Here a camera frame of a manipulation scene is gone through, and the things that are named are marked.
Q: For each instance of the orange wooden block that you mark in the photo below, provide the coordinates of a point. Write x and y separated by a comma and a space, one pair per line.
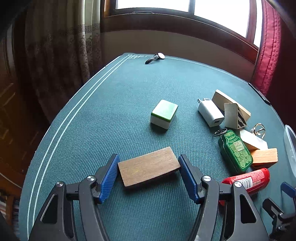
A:
264, 158

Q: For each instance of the green and white tile block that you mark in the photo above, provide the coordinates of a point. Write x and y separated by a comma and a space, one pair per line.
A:
163, 114

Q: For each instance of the black remote control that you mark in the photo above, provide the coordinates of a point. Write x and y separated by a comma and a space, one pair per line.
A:
260, 94

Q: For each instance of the red curtain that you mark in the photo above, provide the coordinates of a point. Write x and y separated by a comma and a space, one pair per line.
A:
274, 73

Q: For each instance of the wooden framed window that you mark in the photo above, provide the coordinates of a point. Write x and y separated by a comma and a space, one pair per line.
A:
229, 24

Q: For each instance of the clear plastic bowl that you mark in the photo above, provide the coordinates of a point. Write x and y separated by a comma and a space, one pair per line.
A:
290, 144

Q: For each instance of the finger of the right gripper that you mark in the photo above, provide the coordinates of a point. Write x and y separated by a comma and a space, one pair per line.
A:
281, 222
288, 189

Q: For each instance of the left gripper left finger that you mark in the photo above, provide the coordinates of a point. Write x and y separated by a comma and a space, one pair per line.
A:
55, 220

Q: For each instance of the gold metal ring puzzle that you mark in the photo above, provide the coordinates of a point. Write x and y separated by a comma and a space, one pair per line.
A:
259, 130

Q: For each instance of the white usb wall charger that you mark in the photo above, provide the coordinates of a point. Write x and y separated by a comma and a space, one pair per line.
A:
210, 112

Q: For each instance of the beige patterned curtain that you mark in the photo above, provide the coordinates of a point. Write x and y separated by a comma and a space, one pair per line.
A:
57, 50

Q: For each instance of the zebra striped triangular prism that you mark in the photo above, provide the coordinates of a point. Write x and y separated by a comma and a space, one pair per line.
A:
233, 116

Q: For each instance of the long light wooden block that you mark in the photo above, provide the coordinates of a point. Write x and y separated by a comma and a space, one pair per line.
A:
220, 98

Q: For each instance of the teal table cloth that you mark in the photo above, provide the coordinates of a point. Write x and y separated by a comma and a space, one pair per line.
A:
111, 114

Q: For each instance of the dark brown wooden block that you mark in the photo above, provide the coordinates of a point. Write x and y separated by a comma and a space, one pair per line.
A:
148, 167

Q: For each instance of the white rectangular block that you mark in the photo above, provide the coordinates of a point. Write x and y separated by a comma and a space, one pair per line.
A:
251, 141

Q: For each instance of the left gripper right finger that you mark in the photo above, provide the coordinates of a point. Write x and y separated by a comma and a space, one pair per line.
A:
241, 219

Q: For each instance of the wristwatch with black strap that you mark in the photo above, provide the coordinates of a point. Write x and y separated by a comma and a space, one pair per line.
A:
158, 56

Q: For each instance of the red cylindrical can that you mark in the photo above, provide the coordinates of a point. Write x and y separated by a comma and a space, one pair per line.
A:
253, 181

